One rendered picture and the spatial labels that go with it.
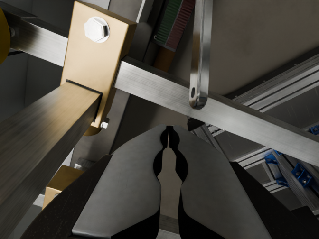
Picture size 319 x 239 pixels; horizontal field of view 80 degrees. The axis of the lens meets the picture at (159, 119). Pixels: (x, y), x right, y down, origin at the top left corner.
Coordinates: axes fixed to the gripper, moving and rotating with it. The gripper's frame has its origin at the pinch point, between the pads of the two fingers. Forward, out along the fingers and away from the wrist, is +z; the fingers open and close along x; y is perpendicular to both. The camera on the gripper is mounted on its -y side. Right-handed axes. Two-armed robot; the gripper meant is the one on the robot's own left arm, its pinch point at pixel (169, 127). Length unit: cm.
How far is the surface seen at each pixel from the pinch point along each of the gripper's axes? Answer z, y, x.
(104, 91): 7.5, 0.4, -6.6
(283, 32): 93, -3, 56
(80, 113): 2.6, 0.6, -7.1
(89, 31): 6.3, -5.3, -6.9
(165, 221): 11.3, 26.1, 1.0
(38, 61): 31.1, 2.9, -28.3
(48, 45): 8.5, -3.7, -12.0
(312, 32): 93, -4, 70
